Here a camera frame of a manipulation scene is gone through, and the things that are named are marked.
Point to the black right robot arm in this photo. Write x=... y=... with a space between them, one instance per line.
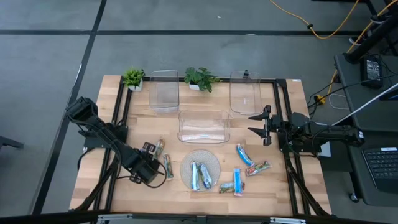
x=335 y=135

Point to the black laptop keyboard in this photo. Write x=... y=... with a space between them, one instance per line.
x=382 y=168

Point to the green brown granola bar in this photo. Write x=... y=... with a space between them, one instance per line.
x=168 y=166
x=159 y=149

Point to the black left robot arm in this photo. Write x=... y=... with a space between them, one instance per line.
x=118 y=149

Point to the clear plastic bin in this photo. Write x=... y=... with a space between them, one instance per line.
x=164 y=93
x=203 y=127
x=245 y=93

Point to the pale blue white granola bar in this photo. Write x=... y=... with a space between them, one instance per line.
x=195 y=175

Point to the round woven grey mat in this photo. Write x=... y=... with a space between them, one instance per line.
x=214 y=161

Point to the desk caster wheel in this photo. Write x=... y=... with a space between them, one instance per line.
x=353 y=197

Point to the red green granola bar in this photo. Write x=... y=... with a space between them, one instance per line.
x=226 y=187
x=257 y=168

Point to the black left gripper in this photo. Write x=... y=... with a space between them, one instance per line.
x=147 y=172

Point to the black aluminium table frame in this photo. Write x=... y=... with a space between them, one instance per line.
x=225 y=80

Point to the black desk leg beam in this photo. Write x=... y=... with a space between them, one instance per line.
x=370 y=40

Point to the black chair leg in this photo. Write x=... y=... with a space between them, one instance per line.
x=9 y=143

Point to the dark grey side desk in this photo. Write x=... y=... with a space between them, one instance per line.
x=373 y=124

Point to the grass plant in white pot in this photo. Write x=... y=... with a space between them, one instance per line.
x=133 y=77

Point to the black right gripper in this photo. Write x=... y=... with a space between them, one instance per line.
x=276 y=126

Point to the black power adapter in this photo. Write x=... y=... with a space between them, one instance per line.
x=371 y=71

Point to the bright blue granola bar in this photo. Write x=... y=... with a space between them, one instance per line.
x=237 y=179
x=245 y=155

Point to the leafy plant in white pot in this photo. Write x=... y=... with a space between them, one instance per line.
x=199 y=77

